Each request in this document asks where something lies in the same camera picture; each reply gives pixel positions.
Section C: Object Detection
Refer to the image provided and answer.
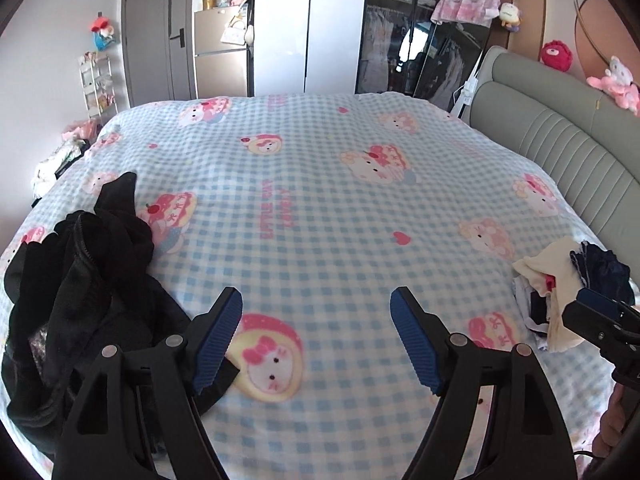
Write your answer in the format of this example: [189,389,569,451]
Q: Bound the white and navy folded clothes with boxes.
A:
[512,275,556,351]

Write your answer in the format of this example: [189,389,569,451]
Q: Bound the grey padded headboard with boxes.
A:
[460,45,640,261]

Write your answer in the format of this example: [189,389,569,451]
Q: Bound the white hanging bag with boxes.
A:
[220,7,256,48]

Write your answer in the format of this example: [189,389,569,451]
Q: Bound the cream folded garment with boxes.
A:
[512,237,591,353]

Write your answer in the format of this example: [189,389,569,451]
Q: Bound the pink and white plush toy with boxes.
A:
[586,55,640,111]

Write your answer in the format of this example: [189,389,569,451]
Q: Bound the pink printed hanging cloth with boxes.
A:
[431,0,502,28]

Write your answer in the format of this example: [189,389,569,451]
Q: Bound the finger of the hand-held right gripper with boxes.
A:
[575,287,640,321]
[561,300,640,356]

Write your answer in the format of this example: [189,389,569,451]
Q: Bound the pink fluffy items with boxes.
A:
[61,119,98,143]

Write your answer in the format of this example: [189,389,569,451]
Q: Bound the red and blue wall plush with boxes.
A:
[89,15,118,52]

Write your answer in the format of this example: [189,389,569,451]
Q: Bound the grey door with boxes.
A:
[122,0,197,108]

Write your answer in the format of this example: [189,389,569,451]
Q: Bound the white wardrobe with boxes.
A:
[252,0,368,97]

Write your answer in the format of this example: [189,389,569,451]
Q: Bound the round wall hoop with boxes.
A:
[574,0,640,81]

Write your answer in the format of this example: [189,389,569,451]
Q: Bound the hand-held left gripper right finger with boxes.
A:
[390,286,573,480]

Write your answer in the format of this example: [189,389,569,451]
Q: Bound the white and yellow plush toy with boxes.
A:
[497,1,523,33]

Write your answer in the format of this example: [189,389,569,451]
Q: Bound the beige refrigerator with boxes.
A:
[192,5,251,101]

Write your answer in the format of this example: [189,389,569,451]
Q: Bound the white wire rack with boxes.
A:
[77,51,118,116]

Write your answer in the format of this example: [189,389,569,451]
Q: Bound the dark glass-door wardrobe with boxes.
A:
[355,0,493,113]

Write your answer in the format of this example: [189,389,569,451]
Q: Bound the white power strip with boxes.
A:
[452,77,478,118]

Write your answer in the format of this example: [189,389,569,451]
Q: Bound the red plush toy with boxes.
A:
[540,40,575,72]

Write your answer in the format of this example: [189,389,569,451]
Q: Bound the blue checkered cartoon blanket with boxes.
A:
[0,92,640,480]

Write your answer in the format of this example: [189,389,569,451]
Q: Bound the black clothes heap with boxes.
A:
[0,171,240,461]

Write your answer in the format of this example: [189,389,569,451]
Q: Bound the person's right hand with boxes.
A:
[592,390,627,456]

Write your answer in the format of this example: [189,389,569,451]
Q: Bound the white and dark cloth heap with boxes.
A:
[31,139,91,198]

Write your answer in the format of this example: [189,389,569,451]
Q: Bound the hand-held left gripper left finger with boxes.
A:
[52,286,244,480]

